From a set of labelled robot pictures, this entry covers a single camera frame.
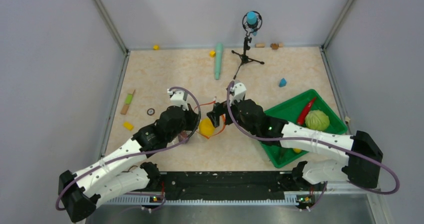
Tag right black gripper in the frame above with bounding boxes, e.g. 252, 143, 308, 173
207, 94, 258, 135

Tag dark brown round food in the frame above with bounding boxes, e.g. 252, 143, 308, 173
177, 131, 188, 144

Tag clear zip bag orange zipper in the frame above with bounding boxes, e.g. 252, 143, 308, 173
190, 96, 226, 140

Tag red chili pepper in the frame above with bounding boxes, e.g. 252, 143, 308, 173
296, 97, 316, 126

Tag green cabbage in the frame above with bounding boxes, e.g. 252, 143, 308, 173
304, 110, 330, 131

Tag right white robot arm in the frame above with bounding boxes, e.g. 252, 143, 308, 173
206, 99, 383, 190

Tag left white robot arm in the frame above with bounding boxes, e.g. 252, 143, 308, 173
57, 106, 201, 222

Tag wooden stick green block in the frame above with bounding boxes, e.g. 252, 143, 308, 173
120, 89, 136, 115

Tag small yellow block centre back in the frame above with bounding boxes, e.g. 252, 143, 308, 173
209, 51, 216, 58

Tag teal plastic tube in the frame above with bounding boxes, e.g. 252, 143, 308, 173
214, 43, 224, 80

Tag blue toy block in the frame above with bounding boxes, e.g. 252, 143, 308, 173
278, 78, 287, 88

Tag green plastic tray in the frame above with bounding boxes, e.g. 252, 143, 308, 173
262, 89, 348, 168

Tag brown wooden pieces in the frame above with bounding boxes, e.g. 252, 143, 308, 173
270, 43, 284, 50

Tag blue microphone on tripod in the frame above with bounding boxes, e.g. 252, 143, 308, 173
231, 11, 265, 80

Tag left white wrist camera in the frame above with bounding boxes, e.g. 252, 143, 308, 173
167, 88, 189, 111

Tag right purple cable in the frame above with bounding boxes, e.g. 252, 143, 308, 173
226, 80, 401, 195

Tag purple cable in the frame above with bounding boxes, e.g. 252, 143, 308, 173
226, 80, 401, 195
54, 86, 202, 211

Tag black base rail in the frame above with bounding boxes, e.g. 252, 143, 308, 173
144, 171, 324, 201

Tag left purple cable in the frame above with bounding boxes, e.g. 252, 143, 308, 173
54, 86, 202, 211

